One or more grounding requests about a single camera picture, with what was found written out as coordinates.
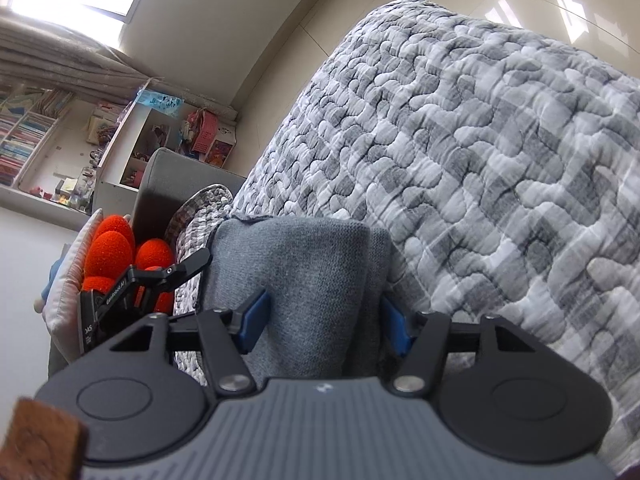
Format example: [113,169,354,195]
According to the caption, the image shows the white bookshelf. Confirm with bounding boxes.
[0,87,191,217]

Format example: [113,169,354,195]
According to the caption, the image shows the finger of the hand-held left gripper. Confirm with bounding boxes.
[129,246,214,288]

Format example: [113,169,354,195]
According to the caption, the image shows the grey fabric sofa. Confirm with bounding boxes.
[47,147,249,377]

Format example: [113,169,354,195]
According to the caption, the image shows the printed cardboard box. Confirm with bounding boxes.
[202,127,237,166]

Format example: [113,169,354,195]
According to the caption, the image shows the blue printed plastic bag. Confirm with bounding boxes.
[137,89,186,117]

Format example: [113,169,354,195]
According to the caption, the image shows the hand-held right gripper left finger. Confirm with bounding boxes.
[107,287,273,396]

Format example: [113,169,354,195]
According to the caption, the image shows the blue plush toy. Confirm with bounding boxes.
[32,254,67,317]

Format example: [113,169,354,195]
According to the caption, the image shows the grey knit sweater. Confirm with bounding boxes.
[199,215,397,382]

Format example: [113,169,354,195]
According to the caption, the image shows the brown fuzzy cloth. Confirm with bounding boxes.
[0,396,87,480]

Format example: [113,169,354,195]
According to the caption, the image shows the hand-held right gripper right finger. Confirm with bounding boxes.
[381,296,546,396]

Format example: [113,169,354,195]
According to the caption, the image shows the white cushion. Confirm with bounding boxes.
[45,207,104,362]

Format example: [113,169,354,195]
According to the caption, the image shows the pink plastic basket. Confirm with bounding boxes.
[187,109,219,157]

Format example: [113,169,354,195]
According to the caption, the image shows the row of books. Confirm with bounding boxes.
[0,110,56,188]

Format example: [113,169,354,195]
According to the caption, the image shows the orange knot cushion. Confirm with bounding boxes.
[80,214,177,317]

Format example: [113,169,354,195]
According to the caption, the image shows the grey white checked quilted blanket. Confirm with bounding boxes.
[170,0,640,480]

